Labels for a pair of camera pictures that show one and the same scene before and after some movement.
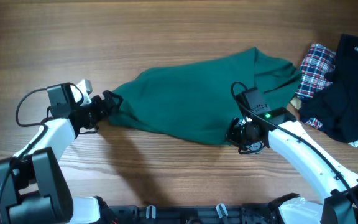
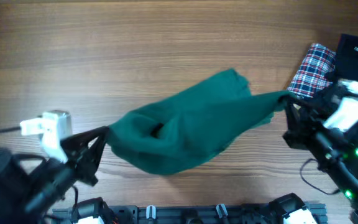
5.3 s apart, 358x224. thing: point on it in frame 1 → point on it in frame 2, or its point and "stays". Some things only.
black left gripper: x=102 y=111 → x=78 y=147
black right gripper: x=234 y=134 → x=301 y=123
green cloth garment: x=194 y=100 → x=179 y=133
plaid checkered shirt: x=317 y=62 stays
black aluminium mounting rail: x=194 y=214 stays
